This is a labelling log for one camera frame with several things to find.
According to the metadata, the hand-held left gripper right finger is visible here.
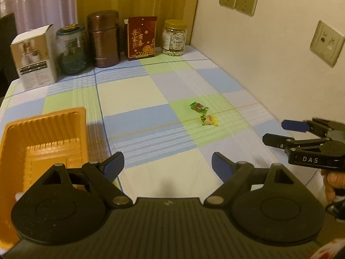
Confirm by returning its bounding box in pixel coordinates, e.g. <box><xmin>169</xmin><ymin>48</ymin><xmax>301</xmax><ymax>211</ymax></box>
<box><xmin>203</xmin><ymin>152</ymin><xmax>297</xmax><ymax>209</ymax></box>

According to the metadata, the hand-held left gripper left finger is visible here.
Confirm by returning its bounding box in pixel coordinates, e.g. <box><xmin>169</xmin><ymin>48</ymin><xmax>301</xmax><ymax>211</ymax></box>
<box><xmin>40</xmin><ymin>151</ymin><xmax>133</xmax><ymax>209</ymax></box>

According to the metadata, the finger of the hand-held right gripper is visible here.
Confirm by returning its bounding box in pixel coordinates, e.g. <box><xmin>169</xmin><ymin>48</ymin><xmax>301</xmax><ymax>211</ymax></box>
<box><xmin>281</xmin><ymin>118</ymin><xmax>314</xmax><ymax>133</ymax></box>
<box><xmin>262</xmin><ymin>133</ymin><xmax>296</xmax><ymax>151</ymax></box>

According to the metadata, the yellow candy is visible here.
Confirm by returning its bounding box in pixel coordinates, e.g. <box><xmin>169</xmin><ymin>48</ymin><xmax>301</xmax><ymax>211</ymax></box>
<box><xmin>200</xmin><ymin>114</ymin><xmax>219</xmax><ymax>127</ymax></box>

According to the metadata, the green candy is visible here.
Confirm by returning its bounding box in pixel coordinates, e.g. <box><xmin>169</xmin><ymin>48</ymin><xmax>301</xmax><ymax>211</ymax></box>
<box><xmin>190</xmin><ymin>101</ymin><xmax>210</xmax><ymax>113</ymax></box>

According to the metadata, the orange plastic tray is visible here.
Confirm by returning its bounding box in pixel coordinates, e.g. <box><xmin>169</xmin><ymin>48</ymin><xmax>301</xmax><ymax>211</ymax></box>
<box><xmin>0</xmin><ymin>107</ymin><xmax>91</xmax><ymax>246</ymax></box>

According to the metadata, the person's right hand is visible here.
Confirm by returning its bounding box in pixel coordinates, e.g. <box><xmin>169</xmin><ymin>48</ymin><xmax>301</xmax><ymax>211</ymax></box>
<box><xmin>322</xmin><ymin>169</ymin><xmax>345</xmax><ymax>205</ymax></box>

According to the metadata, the checkered tablecloth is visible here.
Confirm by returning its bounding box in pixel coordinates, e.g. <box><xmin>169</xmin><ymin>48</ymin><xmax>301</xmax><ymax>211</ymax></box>
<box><xmin>0</xmin><ymin>44</ymin><xmax>325</xmax><ymax>204</ymax></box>

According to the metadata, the glass jar with green contents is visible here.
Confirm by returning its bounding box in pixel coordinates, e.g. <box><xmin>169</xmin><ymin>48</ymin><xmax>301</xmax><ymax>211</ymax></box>
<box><xmin>55</xmin><ymin>23</ymin><xmax>88</xmax><ymax>75</ymax></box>

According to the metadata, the brown metal canister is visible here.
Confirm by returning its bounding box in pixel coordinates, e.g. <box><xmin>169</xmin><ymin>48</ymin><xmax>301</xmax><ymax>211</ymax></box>
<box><xmin>86</xmin><ymin>10</ymin><xmax>121</xmax><ymax>69</ymax></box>

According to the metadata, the red gold printed pouch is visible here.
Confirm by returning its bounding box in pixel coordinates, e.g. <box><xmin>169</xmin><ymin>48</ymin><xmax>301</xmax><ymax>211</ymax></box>
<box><xmin>124</xmin><ymin>16</ymin><xmax>158</xmax><ymax>61</ymax></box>

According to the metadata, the white cardboard box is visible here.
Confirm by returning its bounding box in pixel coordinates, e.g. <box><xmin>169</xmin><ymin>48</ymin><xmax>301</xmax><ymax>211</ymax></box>
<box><xmin>10</xmin><ymin>24</ymin><xmax>58</xmax><ymax>90</ymax></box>

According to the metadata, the clear plastic nut jar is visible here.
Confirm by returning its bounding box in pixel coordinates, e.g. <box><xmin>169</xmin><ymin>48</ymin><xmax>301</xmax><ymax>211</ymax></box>
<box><xmin>161</xmin><ymin>19</ymin><xmax>188</xmax><ymax>57</ymax></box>

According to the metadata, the dark chair back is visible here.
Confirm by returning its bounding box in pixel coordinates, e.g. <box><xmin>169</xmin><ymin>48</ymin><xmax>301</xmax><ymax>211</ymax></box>
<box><xmin>0</xmin><ymin>13</ymin><xmax>18</xmax><ymax>98</ymax></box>

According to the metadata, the pale sheer curtain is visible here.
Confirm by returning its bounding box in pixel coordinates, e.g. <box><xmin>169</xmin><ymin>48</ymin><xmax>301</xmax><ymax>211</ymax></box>
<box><xmin>0</xmin><ymin>0</ymin><xmax>78</xmax><ymax>33</ymax></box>

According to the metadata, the black cable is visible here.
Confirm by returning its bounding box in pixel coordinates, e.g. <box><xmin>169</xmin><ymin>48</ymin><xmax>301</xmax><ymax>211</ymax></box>
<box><xmin>325</xmin><ymin>196</ymin><xmax>345</xmax><ymax>220</ymax></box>

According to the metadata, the beige data wall socket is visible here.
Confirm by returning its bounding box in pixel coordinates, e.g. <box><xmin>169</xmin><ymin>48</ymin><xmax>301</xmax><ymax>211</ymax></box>
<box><xmin>309</xmin><ymin>20</ymin><xmax>345</xmax><ymax>68</ymax></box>

